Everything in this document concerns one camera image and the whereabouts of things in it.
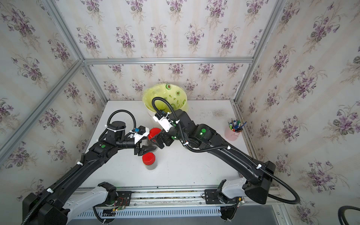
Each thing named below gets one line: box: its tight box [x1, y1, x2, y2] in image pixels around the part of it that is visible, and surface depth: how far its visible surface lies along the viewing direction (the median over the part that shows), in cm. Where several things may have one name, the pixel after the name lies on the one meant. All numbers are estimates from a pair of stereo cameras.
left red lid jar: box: [142, 151, 158, 171], surface depth 77 cm
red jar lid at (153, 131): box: [148, 127, 162, 141], surface depth 64 cm
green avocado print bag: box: [142, 83, 188, 113], surface depth 90 cm
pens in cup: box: [227, 117, 248, 133], surface depth 92 cm
